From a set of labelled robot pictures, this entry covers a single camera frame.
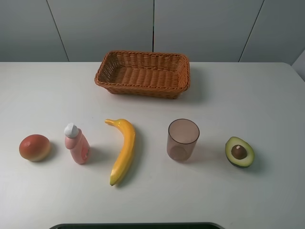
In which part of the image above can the brown wicker basket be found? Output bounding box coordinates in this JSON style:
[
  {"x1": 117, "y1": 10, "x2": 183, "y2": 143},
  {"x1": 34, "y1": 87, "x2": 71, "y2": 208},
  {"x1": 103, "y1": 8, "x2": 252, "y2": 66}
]
[{"x1": 94, "y1": 51, "x2": 190, "y2": 99}]

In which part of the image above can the yellow banana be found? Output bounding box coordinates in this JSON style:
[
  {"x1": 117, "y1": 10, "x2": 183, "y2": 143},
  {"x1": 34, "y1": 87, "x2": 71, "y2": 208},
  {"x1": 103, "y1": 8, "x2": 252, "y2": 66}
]
[{"x1": 105, "y1": 119, "x2": 136, "y2": 186}]

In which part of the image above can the translucent brown plastic cup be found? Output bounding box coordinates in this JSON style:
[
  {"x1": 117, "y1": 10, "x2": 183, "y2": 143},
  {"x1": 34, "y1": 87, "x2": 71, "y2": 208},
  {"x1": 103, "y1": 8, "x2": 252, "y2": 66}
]
[{"x1": 167, "y1": 118, "x2": 200, "y2": 162}]

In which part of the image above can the pink bottle white cap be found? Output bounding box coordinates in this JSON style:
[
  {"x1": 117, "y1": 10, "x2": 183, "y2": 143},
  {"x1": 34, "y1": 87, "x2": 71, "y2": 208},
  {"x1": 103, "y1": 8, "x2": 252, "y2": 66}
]
[{"x1": 64, "y1": 123, "x2": 90, "y2": 165}]

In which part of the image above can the halved avocado with pit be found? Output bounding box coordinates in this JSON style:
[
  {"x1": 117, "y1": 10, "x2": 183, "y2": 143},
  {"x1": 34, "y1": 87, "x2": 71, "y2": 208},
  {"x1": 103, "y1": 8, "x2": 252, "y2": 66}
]
[{"x1": 225, "y1": 136, "x2": 255, "y2": 168}]

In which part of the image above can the red-orange round fruit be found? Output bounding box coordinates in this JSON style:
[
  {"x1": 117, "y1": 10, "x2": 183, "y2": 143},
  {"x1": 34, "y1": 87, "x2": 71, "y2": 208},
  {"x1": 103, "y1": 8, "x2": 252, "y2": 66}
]
[{"x1": 19, "y1": 134, "x2": 51, "y2": 162}]

